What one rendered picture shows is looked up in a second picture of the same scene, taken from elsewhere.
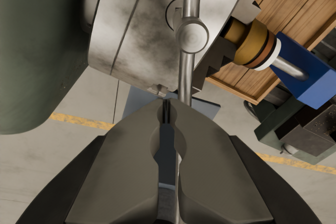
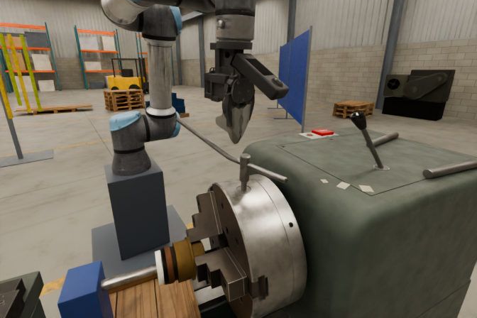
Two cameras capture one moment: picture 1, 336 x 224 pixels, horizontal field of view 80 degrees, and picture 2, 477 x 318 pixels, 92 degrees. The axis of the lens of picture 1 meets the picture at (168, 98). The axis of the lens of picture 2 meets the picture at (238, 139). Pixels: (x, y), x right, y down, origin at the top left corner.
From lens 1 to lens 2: 0.45 m
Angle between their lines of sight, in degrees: 53
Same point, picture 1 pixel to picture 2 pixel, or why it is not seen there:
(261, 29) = (183, 262)
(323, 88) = (84, 280)
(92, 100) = not seen: hidden behind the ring
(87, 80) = not seen: hidden behind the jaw
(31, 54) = (267, 161)
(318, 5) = not seen: outside the picture
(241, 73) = (120, 306)
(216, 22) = (231, 194)
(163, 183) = (140, 176)
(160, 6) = (252, 186)
